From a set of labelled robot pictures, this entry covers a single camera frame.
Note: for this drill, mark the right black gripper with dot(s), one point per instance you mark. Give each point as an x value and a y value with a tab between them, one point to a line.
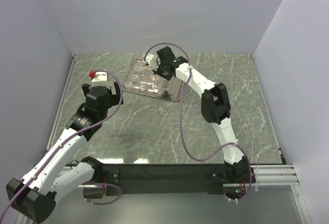
157	72

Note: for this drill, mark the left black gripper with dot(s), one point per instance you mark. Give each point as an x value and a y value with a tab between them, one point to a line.
114	98

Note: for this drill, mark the clear glass two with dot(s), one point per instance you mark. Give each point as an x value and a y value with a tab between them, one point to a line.
156	81

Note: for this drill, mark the clear glass six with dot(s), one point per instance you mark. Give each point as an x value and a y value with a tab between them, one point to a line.
156	89

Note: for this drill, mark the clear glass seven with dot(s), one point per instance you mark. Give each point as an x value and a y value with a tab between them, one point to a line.
163	94

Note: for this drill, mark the clear glass one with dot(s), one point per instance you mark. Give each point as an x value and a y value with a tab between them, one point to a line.
139	66

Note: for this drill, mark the clear glass five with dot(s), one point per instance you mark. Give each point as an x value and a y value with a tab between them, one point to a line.
143	86

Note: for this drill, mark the clear glass three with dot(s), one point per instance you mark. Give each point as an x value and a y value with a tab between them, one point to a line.
133	73

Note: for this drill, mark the clear glass four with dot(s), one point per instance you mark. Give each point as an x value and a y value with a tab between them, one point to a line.
128	83

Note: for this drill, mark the clear glass eight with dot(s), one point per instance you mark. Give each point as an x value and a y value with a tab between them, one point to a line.
147	71

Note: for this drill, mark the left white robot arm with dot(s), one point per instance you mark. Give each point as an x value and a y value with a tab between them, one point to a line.
36	194

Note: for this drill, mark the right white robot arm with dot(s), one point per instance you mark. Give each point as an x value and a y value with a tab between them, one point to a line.
215	109

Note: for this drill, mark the silver metal tray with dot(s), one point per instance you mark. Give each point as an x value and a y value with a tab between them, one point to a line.
173	86

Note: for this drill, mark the black base crossbar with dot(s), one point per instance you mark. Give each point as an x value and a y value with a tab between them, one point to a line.
170	178

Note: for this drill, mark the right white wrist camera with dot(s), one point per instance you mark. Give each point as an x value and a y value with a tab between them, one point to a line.
151	61

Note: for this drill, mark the aluminium rail frame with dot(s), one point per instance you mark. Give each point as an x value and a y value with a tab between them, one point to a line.
265	175

